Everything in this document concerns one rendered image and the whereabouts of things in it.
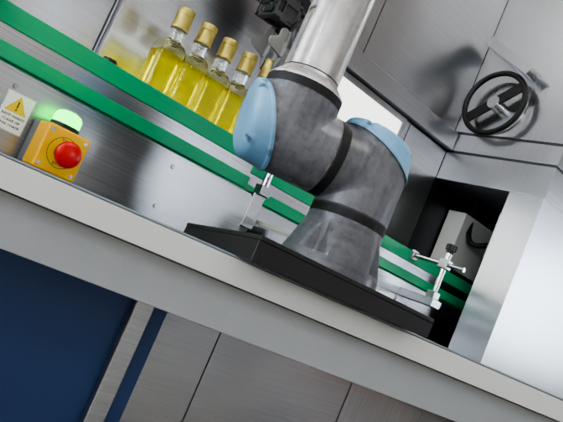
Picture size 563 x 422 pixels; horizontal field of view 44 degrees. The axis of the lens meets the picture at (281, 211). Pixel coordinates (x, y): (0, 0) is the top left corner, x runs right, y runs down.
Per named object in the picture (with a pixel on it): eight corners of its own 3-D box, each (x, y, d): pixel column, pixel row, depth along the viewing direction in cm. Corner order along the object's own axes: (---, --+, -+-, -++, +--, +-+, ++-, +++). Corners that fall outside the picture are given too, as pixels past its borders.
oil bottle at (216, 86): (179, 167, 144) (220, 75, 146) (193, 172, 140) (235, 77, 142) (157, 156, 140) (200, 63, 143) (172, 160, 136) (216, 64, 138)
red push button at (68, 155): (78, 146, 104) (87, 148, 101) (67, 170, 104) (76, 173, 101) (54, 135, 102) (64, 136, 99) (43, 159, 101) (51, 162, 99)
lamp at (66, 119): (70, 134, 108) (78, 117, 109) (81, 137, 105) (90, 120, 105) (44, 121, 106) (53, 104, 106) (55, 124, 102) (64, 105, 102)
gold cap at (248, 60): (244, 77, 149) (252, 59, 149) (253, 77, 146) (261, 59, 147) (232, 69, 147) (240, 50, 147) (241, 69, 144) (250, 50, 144)
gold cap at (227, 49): (224, 64, 145) (232, 44, 145) (234, 64, 142) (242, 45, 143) (212, 54, 143) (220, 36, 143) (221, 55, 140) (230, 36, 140)
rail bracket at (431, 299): (394, 316, 186) (425, 239, 188) (444, 336, 173) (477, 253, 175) (384, 311, 183) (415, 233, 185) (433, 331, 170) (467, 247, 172)
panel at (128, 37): (355, 225, 198) (400, 119, 201) (363, 228, 196) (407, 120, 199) (85, 71, 140) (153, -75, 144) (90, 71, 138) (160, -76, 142)
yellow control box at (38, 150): (54, 179, 109) (74, 136, 110) (73, 187, 104) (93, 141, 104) (13, 161, 105) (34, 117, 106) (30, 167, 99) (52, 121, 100)
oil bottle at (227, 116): (200, 178, 148) (240, 89, 150) (214, 182, 144) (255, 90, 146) (179, 167, 144) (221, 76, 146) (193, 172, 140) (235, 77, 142)
